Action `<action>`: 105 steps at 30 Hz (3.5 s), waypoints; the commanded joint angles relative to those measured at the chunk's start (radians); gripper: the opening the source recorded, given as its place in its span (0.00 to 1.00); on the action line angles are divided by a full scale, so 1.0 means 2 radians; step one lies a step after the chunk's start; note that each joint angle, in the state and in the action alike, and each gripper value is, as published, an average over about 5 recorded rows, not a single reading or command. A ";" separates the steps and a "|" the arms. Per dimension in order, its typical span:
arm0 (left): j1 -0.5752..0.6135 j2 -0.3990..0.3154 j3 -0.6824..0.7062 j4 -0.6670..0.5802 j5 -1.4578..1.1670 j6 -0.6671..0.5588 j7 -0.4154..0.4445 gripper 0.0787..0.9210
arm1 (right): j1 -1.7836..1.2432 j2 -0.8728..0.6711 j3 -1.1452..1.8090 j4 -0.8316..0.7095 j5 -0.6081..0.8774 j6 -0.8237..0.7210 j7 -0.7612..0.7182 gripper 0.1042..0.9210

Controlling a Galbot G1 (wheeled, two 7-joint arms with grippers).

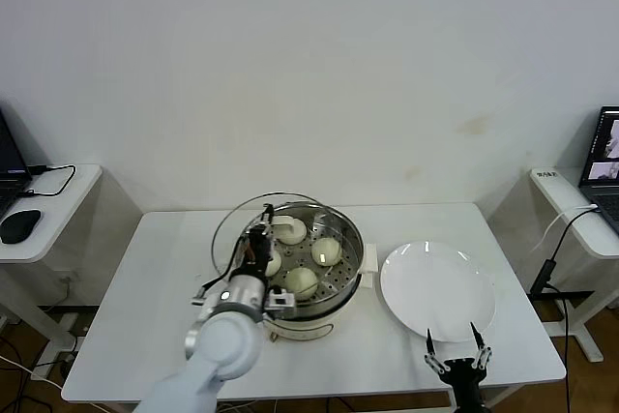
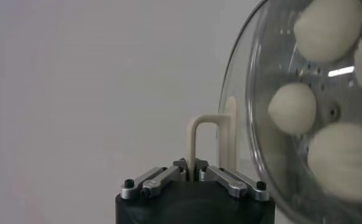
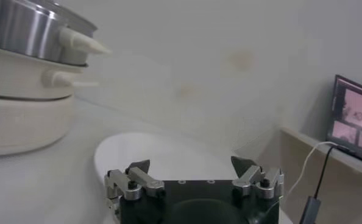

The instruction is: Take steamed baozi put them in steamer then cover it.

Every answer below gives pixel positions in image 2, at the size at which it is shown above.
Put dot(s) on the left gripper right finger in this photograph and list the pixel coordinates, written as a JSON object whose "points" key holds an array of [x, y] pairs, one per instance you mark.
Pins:
{"points": [[229, 182]]}

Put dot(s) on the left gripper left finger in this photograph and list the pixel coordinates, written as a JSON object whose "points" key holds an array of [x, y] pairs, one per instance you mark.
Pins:
{"points": [[159, 179]]}

